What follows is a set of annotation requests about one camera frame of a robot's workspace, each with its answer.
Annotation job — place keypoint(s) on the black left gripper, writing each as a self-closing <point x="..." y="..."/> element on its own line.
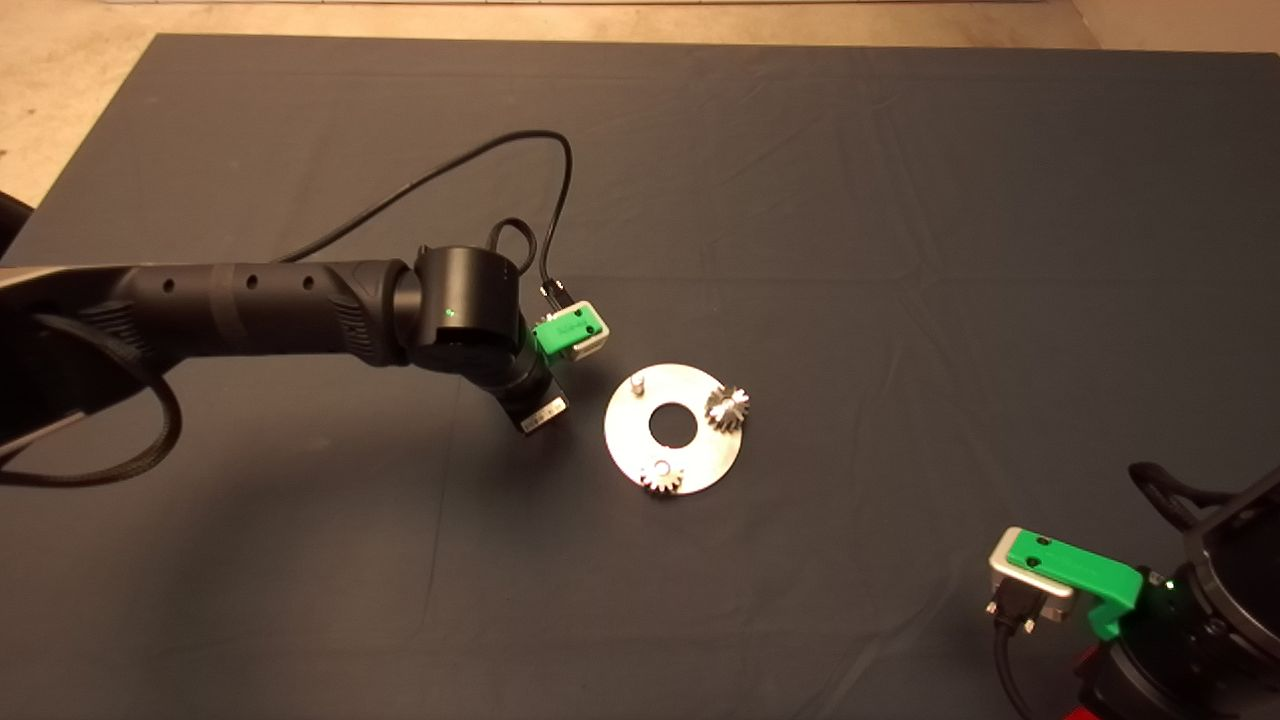
<point x="530" y="395"/>

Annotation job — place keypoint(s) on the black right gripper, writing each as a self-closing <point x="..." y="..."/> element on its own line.
<point x="1160" y="670"/>

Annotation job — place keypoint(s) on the small steel planetary gear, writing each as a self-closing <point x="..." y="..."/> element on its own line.
<point x="662" y="478"/>
<point x="728" y="408"/>

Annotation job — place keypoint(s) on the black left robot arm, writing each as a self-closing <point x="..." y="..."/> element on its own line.
<point x="250" y="310"/>

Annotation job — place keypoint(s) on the round metal carrier plate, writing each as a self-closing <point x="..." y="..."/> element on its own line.
<point x="625" y="440"/>

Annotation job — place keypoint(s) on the dark grey table cloth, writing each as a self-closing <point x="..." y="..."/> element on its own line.
<point x="900" y="180"/>

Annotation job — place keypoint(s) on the green left camera mount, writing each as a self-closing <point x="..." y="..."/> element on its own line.
<point x="560" y="330"/>

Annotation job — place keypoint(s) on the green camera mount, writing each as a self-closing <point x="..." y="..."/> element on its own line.
<point x="560" y="330"/>
<point x="1080" y="565"/>

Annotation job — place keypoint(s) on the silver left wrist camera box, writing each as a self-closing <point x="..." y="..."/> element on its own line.
<point x="595" y="340"/>

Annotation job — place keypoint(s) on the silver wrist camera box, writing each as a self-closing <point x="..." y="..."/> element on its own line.
<point x="595" y="340"/>
<point x="1020" y="585"/>

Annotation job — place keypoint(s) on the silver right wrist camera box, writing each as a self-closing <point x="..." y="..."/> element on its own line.
<point x="1020" y="585"/>

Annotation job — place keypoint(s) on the green right camera mount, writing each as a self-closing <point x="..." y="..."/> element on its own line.
<point x="1080" y="565"/>

